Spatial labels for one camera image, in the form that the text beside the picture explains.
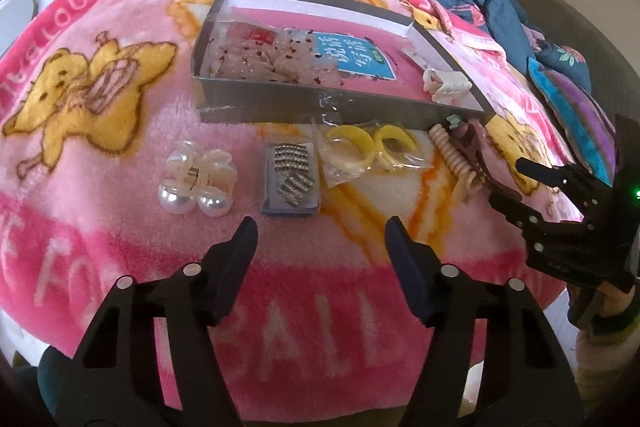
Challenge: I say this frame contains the person's right forearm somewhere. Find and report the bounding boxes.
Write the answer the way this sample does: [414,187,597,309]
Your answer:
[575,312,640,410]

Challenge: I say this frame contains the light grey panel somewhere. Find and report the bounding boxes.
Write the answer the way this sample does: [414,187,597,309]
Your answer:
[0,0,36,55]

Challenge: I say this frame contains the striped purple blue pillow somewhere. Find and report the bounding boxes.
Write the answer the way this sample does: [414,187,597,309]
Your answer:
[527,57,618,188]

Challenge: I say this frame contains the rhinestone hair clips card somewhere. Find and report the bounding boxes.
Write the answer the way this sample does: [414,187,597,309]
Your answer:
[261,138,322,215]

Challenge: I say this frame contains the beige dotted lace bow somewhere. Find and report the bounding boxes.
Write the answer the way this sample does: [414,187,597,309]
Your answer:
[207,24,346,88]

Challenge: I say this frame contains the pink printed bear blanket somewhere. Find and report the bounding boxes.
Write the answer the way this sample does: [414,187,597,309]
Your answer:
[0,0,591,410]

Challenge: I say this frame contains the grey cardboard box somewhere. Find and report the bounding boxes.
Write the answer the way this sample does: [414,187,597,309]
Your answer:
[191,0,496,128]

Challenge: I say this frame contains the person's right hand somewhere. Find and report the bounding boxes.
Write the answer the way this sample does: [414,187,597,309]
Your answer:
[597,283,638,315]

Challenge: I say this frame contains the dark brown headboard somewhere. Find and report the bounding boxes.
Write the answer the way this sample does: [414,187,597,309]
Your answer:
[495,0,640,118]

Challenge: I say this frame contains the pearl hair claw clip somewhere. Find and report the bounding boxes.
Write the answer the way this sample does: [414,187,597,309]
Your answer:
[157,138,235,219]

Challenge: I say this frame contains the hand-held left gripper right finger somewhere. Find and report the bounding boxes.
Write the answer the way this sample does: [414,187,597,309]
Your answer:
[385,216,586,427]

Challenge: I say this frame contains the pink book with blue label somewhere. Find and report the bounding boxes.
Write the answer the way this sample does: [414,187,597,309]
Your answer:
[227,4,488,112]

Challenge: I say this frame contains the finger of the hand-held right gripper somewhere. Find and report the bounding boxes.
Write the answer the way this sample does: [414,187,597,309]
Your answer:
[489,191,617,275]
[516,158,615,220]

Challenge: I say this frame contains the yellow bangles in clear bag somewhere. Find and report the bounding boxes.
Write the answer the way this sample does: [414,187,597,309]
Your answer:
[312,119,426,190]

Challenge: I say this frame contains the white hair claw clip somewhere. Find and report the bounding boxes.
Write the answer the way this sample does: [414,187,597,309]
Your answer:
[421,68,473,105]

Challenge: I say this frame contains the brown hair claw clip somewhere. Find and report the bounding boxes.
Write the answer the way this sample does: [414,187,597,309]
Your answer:
[447,119,523,202]

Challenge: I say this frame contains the beige spiral hair clip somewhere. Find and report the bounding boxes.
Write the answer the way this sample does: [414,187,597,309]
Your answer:
[429,123,483,198]

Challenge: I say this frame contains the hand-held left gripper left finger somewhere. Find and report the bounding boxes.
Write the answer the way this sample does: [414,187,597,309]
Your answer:
[47,217,261,427]

